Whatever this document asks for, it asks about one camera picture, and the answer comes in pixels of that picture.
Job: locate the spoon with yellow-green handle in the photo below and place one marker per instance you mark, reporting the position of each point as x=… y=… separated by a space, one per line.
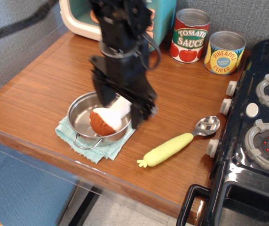
x=205 y=127

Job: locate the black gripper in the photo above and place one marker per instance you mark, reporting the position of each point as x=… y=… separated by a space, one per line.
x=125 y=74

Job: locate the light blue cloth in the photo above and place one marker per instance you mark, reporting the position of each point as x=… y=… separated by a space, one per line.
x=67 y=134

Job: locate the toy microwave teal and cream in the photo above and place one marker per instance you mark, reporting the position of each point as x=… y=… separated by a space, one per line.
x=78 y=21

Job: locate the black toy stove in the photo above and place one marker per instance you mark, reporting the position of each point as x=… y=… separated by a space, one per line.
x=239 y=191

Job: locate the pineapple slices can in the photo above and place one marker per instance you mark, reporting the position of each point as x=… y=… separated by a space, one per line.
x=224 y=52

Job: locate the plush mushroom toy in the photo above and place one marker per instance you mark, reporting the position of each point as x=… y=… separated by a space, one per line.
x=107 y=121

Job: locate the tomato sauce can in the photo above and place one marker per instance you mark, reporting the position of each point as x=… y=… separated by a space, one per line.
x=190 y=32

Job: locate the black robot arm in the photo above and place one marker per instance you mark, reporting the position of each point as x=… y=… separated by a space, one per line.
x=125 y=47

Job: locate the stainless steel pot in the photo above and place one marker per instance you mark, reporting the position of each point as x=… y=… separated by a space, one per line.
x=78 y=118

